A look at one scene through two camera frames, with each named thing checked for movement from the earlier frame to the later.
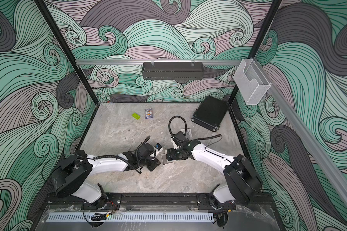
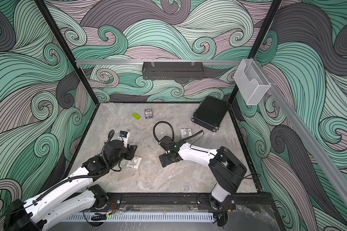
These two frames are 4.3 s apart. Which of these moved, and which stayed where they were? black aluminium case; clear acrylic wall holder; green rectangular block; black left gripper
Moved: black left gripper
Stayed: green rectangular block; black aluminium case; clear acrylic wall holder
